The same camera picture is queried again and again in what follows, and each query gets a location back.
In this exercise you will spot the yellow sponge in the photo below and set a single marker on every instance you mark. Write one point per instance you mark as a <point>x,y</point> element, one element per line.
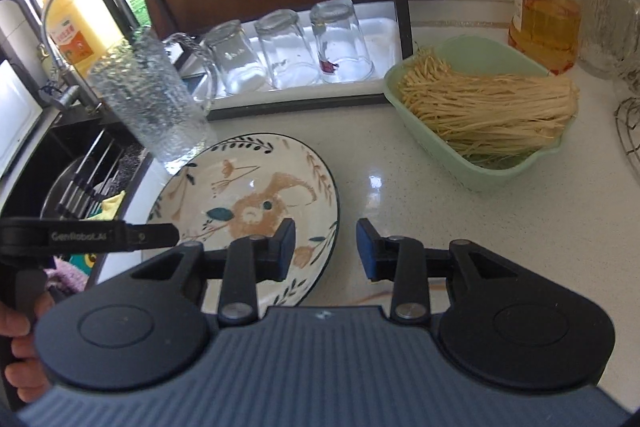
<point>111,204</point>

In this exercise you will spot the metal sink drain rack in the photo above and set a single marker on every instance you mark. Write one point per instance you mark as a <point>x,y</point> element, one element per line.
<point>75,187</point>

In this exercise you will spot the enoki mushroom bunch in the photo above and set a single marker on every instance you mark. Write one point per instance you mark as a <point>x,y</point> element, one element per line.
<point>490,107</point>

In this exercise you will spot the oil jar red lid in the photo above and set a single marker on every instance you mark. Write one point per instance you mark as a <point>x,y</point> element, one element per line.
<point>545,17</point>

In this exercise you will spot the clear drinking glass red print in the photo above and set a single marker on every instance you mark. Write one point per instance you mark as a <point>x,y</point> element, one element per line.
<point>342,42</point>

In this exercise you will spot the metal kitchen faucet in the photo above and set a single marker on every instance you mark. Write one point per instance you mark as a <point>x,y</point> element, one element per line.
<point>50,37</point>

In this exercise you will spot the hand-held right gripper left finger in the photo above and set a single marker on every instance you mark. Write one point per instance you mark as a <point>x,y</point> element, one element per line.
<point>288,252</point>

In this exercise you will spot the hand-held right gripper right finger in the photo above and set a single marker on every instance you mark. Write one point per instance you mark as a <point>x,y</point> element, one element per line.
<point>364,252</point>

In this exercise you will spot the black kitchen sink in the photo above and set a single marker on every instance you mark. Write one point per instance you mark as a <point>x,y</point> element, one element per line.
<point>30,187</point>

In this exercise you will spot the person's left hand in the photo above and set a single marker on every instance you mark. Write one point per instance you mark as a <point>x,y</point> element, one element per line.
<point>22,357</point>

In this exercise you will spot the yellow detergent bottle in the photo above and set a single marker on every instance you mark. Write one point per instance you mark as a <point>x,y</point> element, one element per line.
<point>85,27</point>

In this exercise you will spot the green plastic basket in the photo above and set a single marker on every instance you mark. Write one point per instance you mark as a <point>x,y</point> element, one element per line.
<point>465,174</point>

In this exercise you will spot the green scrub pad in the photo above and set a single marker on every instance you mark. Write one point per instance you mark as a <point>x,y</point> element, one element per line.
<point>139,9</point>

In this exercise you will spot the clear glass pitcher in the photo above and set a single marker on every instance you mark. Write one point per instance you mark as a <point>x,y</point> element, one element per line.
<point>607,22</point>

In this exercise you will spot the white drain tray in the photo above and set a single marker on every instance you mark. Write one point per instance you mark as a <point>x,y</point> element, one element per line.
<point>386,32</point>

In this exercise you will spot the textured glass tumbler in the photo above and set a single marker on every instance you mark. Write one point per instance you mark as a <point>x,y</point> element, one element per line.
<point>150,107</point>

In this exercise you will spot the pink cloth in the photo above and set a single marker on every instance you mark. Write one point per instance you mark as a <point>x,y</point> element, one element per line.
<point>67,274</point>

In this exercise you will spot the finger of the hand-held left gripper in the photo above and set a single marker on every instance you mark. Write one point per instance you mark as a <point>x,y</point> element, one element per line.
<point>155,237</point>

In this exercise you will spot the floral ceramic plate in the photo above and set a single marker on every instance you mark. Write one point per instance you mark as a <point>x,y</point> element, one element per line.
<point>260,187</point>

